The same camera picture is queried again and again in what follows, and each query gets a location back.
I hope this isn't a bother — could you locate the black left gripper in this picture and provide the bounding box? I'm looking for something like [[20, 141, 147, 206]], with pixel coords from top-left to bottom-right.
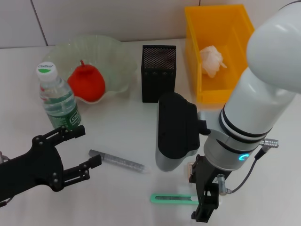
[[0, 124, 102, 200]]

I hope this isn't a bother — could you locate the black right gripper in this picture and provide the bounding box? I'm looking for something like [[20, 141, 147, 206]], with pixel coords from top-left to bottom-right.
[[189, 154, 233, 223]]

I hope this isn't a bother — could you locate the mint green utility knife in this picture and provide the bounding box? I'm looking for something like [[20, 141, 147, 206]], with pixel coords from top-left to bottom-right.
[[150, 193, 200, 206]]

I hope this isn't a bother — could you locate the clear green-label water bottle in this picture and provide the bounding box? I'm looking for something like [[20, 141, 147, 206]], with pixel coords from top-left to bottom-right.
[[35, 61, 82, 129]]

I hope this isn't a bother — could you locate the red-orange fruit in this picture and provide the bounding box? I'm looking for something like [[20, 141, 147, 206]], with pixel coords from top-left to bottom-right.
[[67, 60, 106, 102]]

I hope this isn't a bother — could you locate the white paper ball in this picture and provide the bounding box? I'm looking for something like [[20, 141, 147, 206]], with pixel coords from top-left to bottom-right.
[[199, 45, 228, 78]]

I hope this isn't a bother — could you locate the silver marker pen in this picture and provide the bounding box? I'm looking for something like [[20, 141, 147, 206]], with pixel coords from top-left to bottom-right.
[[88, 149, 151, 175]]

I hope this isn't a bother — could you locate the pale green glass fruit plate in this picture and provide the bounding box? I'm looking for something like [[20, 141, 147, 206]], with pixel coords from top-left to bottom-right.
[[43, 34, 138, 104]]

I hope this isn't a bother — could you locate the black mesh pen holder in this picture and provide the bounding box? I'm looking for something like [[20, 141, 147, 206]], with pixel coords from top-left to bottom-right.
[[140, 44, 176, 104]]

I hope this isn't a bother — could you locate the yellow plastic bin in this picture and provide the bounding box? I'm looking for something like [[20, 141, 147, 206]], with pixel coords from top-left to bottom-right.
[[184, 3, 256, 105]]

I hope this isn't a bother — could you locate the right wrist grey cable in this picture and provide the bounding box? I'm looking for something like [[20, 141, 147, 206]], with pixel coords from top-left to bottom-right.
[[217, 148, 268, 195]]

